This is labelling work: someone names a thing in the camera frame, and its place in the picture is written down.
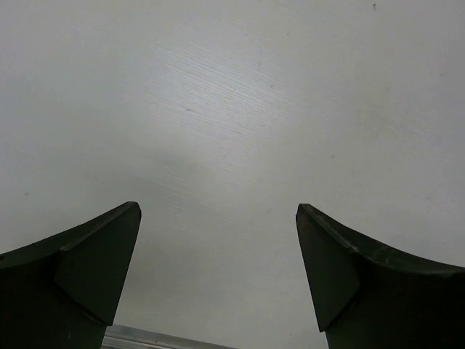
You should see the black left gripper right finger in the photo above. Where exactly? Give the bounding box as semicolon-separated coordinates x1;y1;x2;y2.
296;204;464;348

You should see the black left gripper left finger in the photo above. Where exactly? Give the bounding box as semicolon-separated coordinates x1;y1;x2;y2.
1;201;141;348

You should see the aluminium table edge rail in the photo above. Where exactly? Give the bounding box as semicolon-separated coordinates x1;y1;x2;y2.
101;325;231;349

